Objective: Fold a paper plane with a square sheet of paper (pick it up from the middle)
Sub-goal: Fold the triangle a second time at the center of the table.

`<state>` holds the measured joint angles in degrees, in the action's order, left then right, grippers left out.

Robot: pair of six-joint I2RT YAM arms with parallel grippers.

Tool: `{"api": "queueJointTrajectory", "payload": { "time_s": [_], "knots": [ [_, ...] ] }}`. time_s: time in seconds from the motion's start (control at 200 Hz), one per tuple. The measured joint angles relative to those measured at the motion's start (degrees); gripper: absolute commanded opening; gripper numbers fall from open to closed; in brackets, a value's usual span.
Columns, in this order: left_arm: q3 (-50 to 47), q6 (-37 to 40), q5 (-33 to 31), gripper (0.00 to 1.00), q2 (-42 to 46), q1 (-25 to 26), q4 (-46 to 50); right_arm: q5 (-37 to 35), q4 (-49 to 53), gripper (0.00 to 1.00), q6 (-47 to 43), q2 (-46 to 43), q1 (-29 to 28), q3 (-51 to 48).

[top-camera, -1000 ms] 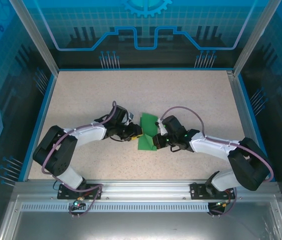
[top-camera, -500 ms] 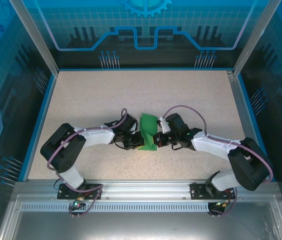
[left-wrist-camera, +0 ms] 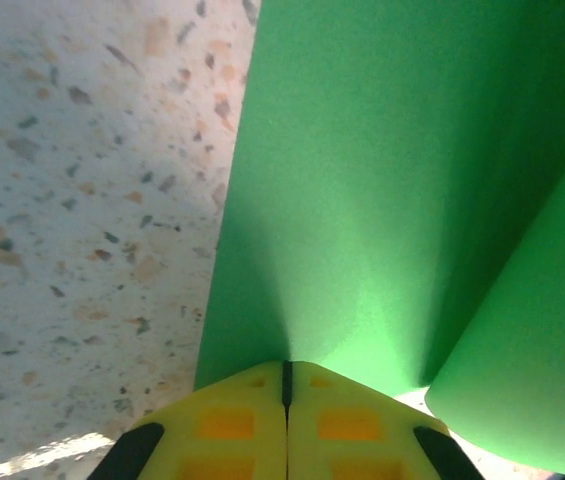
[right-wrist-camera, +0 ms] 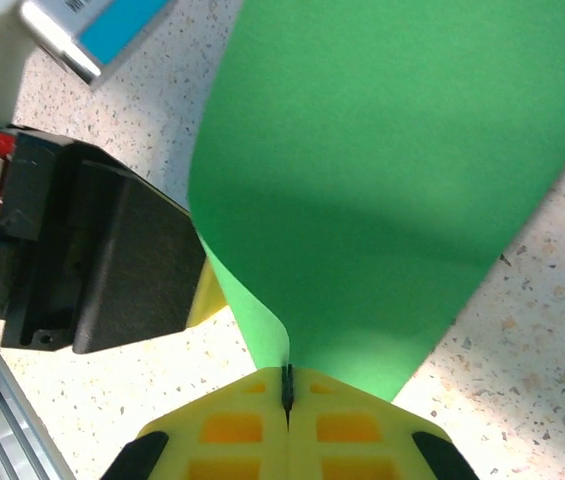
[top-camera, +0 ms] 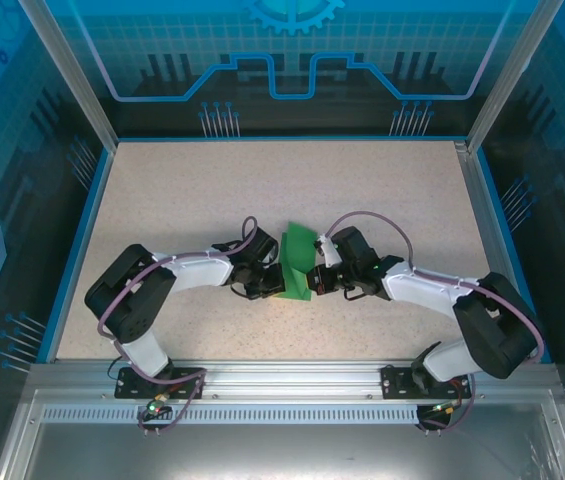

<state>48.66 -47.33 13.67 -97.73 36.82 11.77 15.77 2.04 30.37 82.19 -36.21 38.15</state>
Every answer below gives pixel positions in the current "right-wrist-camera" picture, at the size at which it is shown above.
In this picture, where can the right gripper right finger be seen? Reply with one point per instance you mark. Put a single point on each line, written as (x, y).
(352, 430)

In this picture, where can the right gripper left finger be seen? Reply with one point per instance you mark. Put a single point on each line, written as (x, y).
(227, 430)

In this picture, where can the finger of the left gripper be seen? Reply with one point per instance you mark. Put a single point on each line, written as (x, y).
(127, 260)

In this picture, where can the green square paper sheet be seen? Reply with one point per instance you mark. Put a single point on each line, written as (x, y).
(387, 150)

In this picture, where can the long aluminium mounting rail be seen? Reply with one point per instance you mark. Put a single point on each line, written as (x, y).
(17, 440)

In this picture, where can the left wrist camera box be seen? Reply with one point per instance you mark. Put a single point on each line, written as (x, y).
(112, 30)

